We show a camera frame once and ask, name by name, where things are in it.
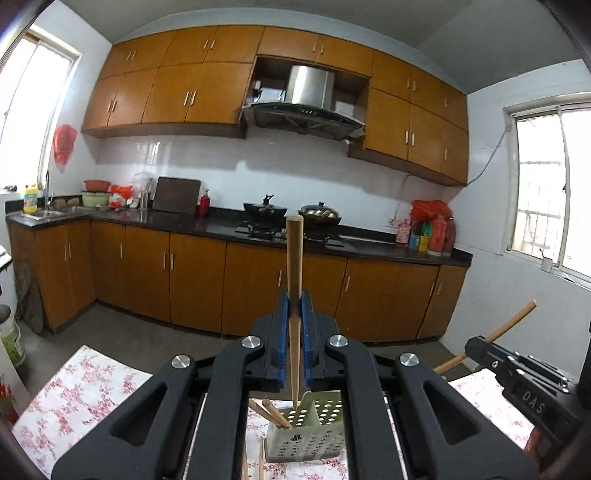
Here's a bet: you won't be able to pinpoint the person's right hand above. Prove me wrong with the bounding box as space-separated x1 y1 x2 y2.
524 427 546 459

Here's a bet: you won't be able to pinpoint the red floral tablecloth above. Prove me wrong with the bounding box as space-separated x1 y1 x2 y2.
11 345 539 480

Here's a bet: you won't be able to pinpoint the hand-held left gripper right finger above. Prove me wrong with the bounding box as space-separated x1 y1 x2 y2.
300 291 542 480

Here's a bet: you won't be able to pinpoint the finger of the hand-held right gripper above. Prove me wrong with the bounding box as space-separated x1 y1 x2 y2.
505 350 573 391
464 335 523 387

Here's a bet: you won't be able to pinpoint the wall power cable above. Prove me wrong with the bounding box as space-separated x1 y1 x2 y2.
390 130 509 222

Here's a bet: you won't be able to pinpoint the green perforated utensil holder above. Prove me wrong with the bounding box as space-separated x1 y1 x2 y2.
264 390 348 463

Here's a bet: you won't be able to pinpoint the steel range hood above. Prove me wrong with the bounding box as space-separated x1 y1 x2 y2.
242 65 367 142

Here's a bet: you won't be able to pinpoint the red bag beside basins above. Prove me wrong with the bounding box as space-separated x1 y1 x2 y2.
108 185 135 209

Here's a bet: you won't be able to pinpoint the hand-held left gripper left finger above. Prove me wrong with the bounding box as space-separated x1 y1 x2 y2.
51 291 293 480

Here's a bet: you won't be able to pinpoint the hanging red plastic bag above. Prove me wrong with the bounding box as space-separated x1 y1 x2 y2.
52 124 79 174

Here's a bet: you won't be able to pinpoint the barred window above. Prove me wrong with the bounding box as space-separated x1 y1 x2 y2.
502 104 591 291

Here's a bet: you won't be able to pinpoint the dark wooden cutting board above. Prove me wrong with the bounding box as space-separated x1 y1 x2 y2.
152 176 202 216

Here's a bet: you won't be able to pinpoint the wooden lower kitchen cabinets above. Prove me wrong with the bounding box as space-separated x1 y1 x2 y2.
9 218 469 345

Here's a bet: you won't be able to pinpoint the black wok with lid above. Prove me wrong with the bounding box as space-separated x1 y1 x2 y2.
298 202 343 228

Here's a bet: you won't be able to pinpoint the window beside sink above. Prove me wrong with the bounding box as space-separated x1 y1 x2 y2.
0 34 82 197

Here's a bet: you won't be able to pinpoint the black open wok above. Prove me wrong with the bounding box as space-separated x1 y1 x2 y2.
243 195 287 227

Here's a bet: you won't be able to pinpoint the steel sink with faucet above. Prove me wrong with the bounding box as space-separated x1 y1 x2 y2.
22 171 89 221

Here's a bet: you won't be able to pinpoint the metal utensil cup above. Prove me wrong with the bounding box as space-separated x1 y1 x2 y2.
131 172 153 211

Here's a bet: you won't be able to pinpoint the gas stove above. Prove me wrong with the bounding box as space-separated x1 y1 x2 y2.
235 223 345 246

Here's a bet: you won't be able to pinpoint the red bag over bottles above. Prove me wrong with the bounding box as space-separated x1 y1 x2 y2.
409 199 454 221

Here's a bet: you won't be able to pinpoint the black kitchen countertop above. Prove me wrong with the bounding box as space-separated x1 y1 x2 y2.
6 204 474 267

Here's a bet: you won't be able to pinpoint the wooden upper wall cabinets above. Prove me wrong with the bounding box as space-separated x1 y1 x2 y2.
82 25 470 188

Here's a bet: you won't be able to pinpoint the dark red oil jug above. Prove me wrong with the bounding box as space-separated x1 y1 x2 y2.
427 217 447 257
443 218 458 257

